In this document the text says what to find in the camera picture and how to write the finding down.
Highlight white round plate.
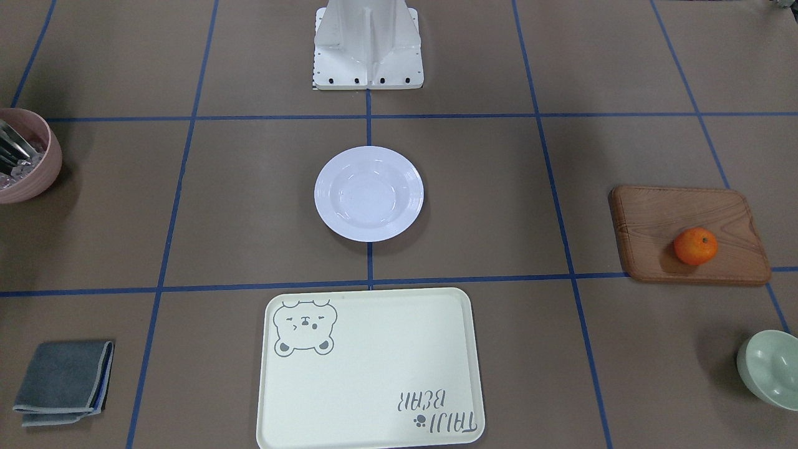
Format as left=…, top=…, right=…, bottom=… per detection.
left=314, top=145, right=425, bottom=243

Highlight orange mandarin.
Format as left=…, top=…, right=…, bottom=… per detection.
left=673, top=227, right=719, bottom=266

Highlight cream bear tray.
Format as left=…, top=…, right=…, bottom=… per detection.
left=256, top=287, right=486, bottom=448

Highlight wooden cutting board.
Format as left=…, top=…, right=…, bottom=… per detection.
left=609, top=185, right=771, bottom=286

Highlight folded grey cloth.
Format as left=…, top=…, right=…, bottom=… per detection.
left=12, top=339, right=116, bottom=427

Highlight pink bowl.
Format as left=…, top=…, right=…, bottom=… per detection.
left=1, top=108, right=62, bottom=205

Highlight clear ice cubes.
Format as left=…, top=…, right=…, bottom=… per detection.
left=1, top=140, right=46, bottom=190

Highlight metal scoop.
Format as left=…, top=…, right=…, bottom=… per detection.
left=1, top=120, right=42, bottom=176

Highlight light green bowl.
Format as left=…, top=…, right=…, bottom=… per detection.
left=736, top=330, right=797, bottom=412

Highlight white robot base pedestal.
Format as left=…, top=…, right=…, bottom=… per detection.
left=312, top=1, right=425, bottom=90

